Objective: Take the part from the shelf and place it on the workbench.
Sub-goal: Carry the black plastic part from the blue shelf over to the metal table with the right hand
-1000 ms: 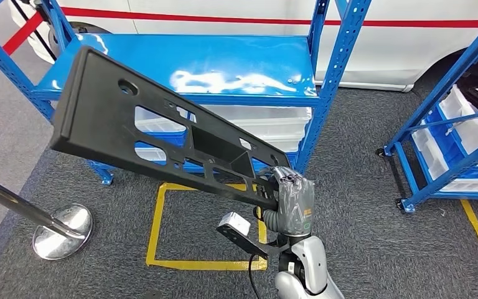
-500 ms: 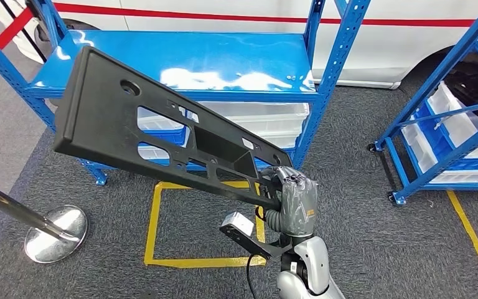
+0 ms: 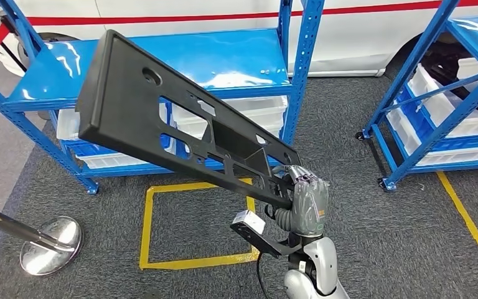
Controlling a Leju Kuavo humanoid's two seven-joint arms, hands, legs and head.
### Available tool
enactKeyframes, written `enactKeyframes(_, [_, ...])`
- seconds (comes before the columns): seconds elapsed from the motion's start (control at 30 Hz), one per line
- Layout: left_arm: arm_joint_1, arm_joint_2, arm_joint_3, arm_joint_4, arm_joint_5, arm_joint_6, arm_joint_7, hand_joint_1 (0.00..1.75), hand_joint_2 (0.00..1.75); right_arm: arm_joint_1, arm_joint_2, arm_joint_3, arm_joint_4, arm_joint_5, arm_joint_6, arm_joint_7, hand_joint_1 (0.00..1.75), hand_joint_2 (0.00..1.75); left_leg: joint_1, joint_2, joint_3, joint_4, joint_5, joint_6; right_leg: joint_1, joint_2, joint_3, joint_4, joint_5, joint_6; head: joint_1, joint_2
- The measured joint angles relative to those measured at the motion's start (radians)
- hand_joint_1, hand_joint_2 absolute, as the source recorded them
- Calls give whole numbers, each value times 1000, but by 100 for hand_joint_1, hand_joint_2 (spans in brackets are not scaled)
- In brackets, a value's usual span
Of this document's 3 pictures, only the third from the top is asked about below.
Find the white car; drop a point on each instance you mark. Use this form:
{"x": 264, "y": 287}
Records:
{"x": 354, "y": 37}

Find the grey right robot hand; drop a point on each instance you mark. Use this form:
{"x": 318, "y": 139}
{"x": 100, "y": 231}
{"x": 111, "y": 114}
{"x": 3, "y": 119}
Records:
{"x": 311, "y": 206}

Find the blue metal shelf rack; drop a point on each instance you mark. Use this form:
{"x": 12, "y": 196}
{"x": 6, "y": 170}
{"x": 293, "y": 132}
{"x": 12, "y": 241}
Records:
{"x": 428, "y": 143}
{"x": 230, "y": 53}

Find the yellow floor tape square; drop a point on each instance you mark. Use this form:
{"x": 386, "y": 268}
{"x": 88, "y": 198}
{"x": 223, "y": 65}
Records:
{"x": 146, "y": 231}

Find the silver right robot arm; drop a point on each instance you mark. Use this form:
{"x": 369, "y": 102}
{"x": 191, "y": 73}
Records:
{"x": 325, "y": 264}

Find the pile of black parts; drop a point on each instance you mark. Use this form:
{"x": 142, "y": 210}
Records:
{"x": 441, "y": 62}

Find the chrome barrier stanchion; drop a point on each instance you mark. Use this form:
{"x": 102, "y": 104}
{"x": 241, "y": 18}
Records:
{"x": 51, "y": 243}

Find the black plastic panel part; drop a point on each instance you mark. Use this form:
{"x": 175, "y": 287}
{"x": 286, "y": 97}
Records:
{"x": 115, "y": 91}

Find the blue plastic crate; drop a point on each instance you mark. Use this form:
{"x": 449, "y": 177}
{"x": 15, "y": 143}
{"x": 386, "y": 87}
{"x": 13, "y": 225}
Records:
{"x": 470, "y": 143}
{"x": 70, "y": 146}

